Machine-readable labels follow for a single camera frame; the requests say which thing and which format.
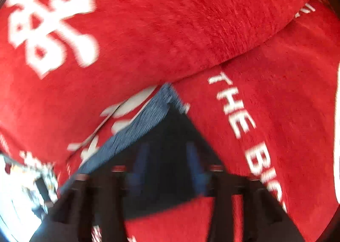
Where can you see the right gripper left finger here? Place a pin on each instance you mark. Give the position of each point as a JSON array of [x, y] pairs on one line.
[[95, 197]]

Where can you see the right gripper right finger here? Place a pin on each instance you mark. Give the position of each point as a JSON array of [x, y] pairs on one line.
[[243, 209]]

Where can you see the black pant with grey waistband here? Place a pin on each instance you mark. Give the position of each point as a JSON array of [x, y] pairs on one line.
[[167, 181]]

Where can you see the red printed bed blanket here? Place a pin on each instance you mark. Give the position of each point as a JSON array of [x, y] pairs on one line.
[[271, 112]]

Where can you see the red printed pillow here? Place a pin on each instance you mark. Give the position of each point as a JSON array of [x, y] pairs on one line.
[[159, 18]]

